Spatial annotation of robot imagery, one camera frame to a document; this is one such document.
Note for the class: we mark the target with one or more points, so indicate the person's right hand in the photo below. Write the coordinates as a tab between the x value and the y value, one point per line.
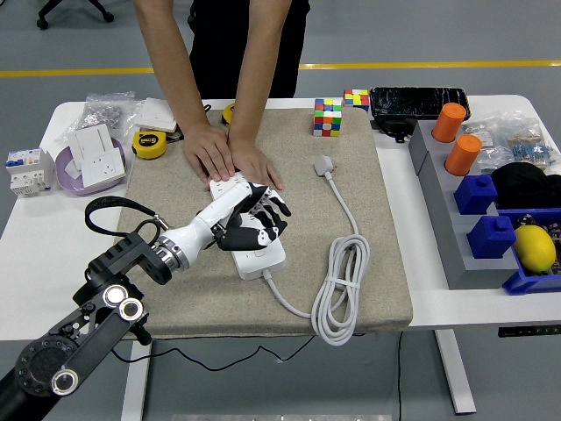
210	149

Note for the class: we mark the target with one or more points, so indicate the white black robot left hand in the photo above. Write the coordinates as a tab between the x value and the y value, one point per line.
206	226

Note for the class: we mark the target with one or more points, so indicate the person's left hand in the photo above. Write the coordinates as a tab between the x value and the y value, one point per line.
254	164

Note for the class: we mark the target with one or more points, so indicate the black plug adapter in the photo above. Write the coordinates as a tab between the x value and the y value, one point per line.
239	219

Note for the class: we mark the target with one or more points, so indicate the white power strip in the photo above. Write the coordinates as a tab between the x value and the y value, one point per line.
258	263

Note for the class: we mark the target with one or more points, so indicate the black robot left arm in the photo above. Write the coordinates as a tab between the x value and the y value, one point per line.
122	263

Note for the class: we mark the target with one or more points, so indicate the person's right forearm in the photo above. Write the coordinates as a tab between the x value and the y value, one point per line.
173	66

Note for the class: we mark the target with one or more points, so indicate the person's left forearm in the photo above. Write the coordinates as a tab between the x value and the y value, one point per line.
260	66

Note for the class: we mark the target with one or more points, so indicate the square yellow tape measure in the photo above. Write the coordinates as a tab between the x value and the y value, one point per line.
228	115

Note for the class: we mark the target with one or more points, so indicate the grey-brown mat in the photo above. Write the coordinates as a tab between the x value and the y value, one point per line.
298	140

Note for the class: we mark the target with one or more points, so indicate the round yellow black tape measure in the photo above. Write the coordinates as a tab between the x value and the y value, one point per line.
150	144

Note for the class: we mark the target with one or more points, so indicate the large colourful puzzle cube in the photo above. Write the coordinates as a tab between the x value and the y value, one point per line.
328	117

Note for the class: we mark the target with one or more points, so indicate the person's body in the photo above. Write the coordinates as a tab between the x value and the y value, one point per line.
228	44

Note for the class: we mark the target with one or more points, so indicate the clear bag of screws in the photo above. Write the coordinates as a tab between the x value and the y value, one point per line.
105	115

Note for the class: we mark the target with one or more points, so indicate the purple bowl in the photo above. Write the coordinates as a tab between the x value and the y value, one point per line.
94	189

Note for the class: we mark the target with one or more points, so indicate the small colourful puzzle cube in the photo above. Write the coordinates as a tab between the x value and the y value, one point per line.
356	99

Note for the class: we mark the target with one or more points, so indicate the black office chair base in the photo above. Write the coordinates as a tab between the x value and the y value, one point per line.
191	19
42	22

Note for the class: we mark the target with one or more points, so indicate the white paper scrap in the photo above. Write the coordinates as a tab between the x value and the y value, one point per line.
72	170

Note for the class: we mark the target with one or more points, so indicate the black power adapter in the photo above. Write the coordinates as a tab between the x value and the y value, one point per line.
394	127

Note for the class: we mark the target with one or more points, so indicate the white table leg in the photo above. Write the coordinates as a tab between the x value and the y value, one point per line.
453	373
136	386

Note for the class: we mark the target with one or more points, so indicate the black plastic tray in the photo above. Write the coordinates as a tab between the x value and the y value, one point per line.
418	102

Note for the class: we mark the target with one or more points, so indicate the white blue circuit breaker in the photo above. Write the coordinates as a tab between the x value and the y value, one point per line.
28	175

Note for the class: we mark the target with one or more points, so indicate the grey block holder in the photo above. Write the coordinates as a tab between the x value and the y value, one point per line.
442	219

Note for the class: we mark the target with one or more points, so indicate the orange cylinder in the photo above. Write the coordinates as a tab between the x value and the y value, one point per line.
449	123
463	154

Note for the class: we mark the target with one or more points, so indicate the blue block with knob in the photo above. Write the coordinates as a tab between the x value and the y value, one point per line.
475	195
491	239

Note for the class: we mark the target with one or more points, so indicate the clear bag of small parts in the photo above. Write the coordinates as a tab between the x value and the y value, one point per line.
486	151

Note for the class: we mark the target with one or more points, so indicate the black cloth bundle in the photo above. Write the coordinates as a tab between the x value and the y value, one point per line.
526	184

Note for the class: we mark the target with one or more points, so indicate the clear bag of blue components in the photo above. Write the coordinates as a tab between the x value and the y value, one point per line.
532	149

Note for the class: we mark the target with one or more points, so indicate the yellow lemon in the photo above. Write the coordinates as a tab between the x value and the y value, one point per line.
534	249

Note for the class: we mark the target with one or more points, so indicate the blue plastic bin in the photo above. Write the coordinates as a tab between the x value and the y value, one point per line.
526	283

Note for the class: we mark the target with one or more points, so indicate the black table control panel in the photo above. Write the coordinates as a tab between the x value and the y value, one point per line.
526	332

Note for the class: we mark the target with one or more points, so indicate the white wall switch plate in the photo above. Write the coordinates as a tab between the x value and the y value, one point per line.
153	115

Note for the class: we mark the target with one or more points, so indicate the white wall socket panel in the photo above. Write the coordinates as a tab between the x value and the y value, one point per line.
103	169

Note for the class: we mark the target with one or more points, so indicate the white switch panel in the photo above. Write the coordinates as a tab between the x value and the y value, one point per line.
90	140

